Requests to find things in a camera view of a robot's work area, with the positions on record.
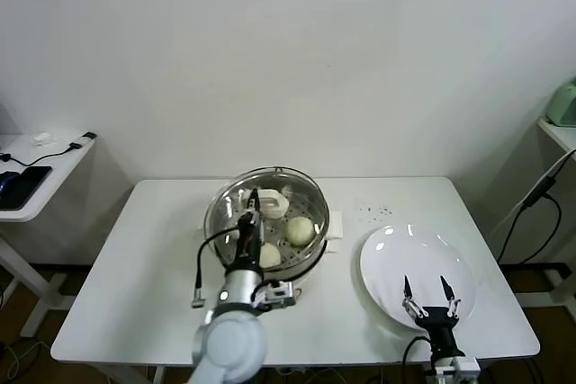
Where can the stainless steel steamer basket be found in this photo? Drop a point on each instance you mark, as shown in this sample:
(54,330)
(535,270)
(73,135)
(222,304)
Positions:
(310,260)

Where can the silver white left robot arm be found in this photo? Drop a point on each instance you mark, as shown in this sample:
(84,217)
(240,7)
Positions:
(234,343)

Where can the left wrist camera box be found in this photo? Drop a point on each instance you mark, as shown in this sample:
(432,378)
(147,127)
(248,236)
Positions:
(279,294)

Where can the white side table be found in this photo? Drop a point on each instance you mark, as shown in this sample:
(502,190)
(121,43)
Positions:
(58,168)

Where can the small white crumpled object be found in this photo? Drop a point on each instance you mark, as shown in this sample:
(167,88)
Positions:
(43,138)

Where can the pale green appliance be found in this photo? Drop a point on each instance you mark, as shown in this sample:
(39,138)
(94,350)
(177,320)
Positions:
(564,105)

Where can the large white plate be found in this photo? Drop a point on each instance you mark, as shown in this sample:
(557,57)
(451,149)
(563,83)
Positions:
(405,249)

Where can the round glass pot lid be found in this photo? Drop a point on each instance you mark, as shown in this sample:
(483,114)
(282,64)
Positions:
(274,204)

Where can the white shelf table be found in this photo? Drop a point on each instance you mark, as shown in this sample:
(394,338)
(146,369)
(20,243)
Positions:
(560,136)

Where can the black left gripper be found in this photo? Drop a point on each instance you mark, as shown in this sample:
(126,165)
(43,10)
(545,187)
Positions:
(249,244)

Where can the white electric cooker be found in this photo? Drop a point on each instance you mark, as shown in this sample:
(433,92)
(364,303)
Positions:
(306,278)

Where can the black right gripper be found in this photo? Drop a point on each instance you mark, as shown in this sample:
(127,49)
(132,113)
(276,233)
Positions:
(438,318)

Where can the blue computer mouse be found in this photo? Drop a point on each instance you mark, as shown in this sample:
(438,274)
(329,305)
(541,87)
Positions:
(6,181)

